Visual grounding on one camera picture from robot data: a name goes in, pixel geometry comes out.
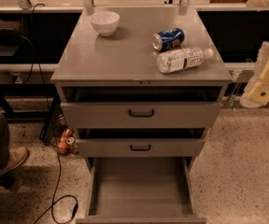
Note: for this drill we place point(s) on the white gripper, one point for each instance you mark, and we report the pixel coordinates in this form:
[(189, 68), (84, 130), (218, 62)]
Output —
[(259, 95)]

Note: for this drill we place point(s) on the clear plastic water bottle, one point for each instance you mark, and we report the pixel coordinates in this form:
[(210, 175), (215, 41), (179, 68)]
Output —
[(181, 59)]

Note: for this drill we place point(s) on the grey metal drawer cabinet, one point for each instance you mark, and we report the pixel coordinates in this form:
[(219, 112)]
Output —
[(127, 58)]

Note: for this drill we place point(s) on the bottom grey open drawer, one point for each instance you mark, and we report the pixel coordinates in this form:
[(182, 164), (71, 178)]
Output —
[(149, 190)]

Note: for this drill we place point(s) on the middle grey drawer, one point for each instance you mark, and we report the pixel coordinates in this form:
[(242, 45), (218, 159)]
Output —
[(171, 142)]

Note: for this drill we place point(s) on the top grey drawer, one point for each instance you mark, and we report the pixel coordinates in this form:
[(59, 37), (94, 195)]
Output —
[(142, 107)]

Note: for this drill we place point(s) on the blue soda can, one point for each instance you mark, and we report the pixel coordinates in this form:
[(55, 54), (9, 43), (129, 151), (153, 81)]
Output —
[(168, 39)]

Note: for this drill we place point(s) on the white ceramic bowl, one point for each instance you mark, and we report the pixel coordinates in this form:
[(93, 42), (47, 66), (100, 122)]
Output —
[(105, 23)]

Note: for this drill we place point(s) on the red soda can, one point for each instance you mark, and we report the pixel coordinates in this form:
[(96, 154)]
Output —
[(66, 134)]

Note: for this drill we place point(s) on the black table leg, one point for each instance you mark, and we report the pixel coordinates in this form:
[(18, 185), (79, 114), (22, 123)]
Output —
[(52, 107)]

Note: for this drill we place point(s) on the tan shoe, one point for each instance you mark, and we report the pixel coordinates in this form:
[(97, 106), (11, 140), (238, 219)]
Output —
[(13, 159)]

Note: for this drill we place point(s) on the dark box under bench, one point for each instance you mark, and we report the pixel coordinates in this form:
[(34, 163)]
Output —
[(10, 33)]

